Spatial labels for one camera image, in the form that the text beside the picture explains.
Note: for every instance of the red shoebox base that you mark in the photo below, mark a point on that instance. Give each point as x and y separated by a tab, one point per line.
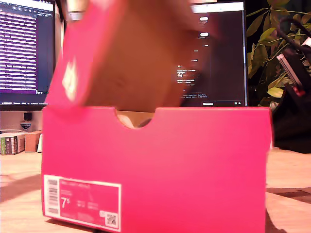
182	170

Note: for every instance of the red shoebox lid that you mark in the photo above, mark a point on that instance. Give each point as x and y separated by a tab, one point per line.
109	60

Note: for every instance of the small brown cardboard box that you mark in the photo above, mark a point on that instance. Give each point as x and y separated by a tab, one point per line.
32	142

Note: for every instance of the small green printed box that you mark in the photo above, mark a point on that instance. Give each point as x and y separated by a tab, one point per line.
11	144

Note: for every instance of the black computer monitor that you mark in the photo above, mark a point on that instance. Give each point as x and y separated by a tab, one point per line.
226	60
24	48

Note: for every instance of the dark shield-shaped emblem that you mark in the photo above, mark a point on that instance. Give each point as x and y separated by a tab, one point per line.
25	125

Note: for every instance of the green leafy houseplant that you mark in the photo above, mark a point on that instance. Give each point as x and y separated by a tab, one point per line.
266	34

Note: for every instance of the black square plant pot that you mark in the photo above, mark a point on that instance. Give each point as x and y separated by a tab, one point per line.
291	144

